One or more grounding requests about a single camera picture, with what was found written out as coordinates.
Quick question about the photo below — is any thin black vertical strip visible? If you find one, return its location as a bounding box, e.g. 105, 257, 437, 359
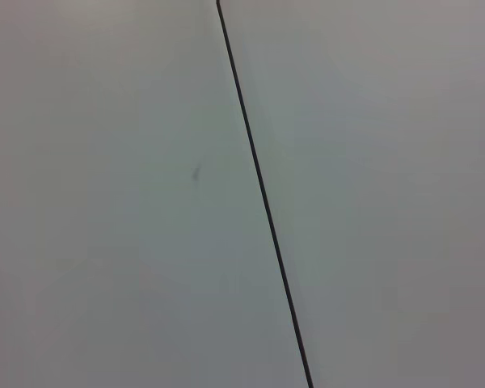
215, 0, 315, 388

